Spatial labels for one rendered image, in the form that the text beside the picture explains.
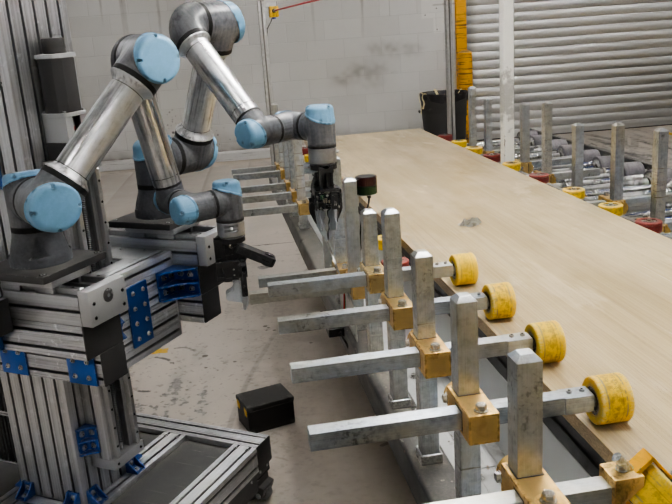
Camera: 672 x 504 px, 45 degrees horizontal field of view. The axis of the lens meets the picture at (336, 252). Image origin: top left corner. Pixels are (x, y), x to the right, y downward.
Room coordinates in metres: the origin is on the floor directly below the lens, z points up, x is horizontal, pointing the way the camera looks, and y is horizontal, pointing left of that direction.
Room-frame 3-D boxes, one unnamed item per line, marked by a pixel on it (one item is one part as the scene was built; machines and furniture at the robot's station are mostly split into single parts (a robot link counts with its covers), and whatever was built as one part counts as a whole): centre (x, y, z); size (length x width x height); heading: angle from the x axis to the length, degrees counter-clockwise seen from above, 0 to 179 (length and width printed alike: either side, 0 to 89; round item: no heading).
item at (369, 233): (1.94, -0.09, 0.87); 0.04 x 0.04 x 0.48; 8
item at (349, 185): (2.19, -0.05, 0.91); 0.04 x 0.04 x 0.48; 8
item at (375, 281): (1.92, -0.09, 0.95); 0.14 x 0.06 x 0.05; 8
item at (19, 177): (1.93, 0.73, 1.21); 0.13 x 0.12 x 0.14; 35
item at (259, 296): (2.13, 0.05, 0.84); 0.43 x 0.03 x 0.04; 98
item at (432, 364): (1.42, -0.16, 0.95); 0.14 x 0.06 x 0.05; 8
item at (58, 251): (1.94, 0.73, 1.09); 0.15 x 0.15 x 0.10
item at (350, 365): (1.40, -0.15, 0.95); 0.50 x 0.04 x 0.04; 98
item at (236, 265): (2.10, 0.28, 0.97); 0.09 x 0.08 x 0.12; 98
